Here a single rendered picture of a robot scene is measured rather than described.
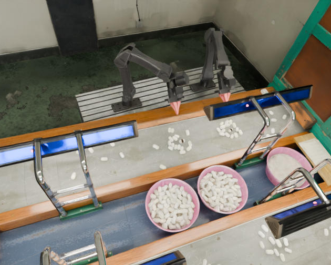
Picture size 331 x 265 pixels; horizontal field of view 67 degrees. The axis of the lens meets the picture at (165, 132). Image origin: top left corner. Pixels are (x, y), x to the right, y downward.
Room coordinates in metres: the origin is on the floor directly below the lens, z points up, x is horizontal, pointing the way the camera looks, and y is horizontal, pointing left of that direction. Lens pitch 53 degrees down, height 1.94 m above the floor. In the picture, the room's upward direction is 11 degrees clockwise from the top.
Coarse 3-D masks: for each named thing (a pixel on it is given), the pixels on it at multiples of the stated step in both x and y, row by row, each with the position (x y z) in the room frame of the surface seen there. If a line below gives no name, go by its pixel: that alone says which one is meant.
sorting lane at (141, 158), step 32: (160, 128) 0.91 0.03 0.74; (192, 128) 0.96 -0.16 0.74; (224, 128) 1.01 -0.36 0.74; (256, 128) 1.06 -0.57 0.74; (288, 128) 1.11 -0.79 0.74; (32, 160) 0.55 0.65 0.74; (64, 160) 0.59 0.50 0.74; (96, 160) 0.62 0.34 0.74; (128, 160) 0.66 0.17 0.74; (160, 160) 0.69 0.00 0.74; (192, 160) 0.73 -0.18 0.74; (0, 192) 0.36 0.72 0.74; (32, 192) 0.39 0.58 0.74
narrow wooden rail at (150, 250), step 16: (304, 192) 0.65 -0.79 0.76; (256, 208) 0.51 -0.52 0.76; (272, 208) 0.53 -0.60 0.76; (208, 224) 0.39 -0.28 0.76; (224, 224) 0.40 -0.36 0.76; (240, 224) 0.42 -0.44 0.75; (160, 240) 0.28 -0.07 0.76; (176, 240) 0.29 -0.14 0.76; (192, 240) 0.30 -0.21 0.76; (112, 256) 0.18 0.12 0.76; (128, 256) 0.19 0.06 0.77; (144, 256) 0.20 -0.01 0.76
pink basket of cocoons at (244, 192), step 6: (210, 168) 0.69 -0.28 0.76; (216, 168) 0.71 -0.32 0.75; (222, 168) 0.71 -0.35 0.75; (228, 168) 0.71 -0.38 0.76; (204, 174) 0.66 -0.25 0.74; (234, 174) 0.69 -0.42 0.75; (198, 180) 0.60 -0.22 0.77; (240, 180) 0.66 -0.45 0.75; (198, 186) 0.57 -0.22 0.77; (240, 186) 0.63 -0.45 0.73; (246, 186) 0.62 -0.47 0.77; (246, 192) 0.59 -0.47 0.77; (246, 198) 0.55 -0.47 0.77; (204, 204) 0.51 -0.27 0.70; (240, 204) 0.53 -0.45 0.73; (216, 210) 0.46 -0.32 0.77; (234, 210) 0.49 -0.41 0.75
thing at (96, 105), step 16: (144, 80) 1.38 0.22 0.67; (160, 80) 1.41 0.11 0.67; (192, 80) 1.48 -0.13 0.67; (80, 96) 1.12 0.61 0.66; (96, 96) 1.13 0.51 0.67; (112, 96) 1.16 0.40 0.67; (144, 96) 1.23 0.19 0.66; (160, 96) 1.25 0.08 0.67; (192, 96) 1.31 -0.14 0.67; (208, 96) 1.34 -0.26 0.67; (80, 112) 0.98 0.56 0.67; (96, 112) 1.00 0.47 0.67; (112, 112) 1.03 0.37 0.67; (128, 112) 1.05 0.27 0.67
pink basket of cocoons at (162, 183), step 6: (162, 180) 0.56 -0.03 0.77; (168, 180) 0.58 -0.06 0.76; (174, 180) 0.58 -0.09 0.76; (180, 180) 0.58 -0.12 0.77; (156, 186) 0.53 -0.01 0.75; (162, 186) 0.55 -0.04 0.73; (186, 186) 0.56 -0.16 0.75; (150, 192) 0.49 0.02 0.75; (192, 192) 0.54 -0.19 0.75; (192, 198) 0.51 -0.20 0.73; (198, 204) 0.48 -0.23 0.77; (198, 210) 0.44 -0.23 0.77; (150, 216) 0.38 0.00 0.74; (192, 222) 0.38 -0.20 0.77; (162, 228) 0.33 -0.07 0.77; (186, 228) 0.35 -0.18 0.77
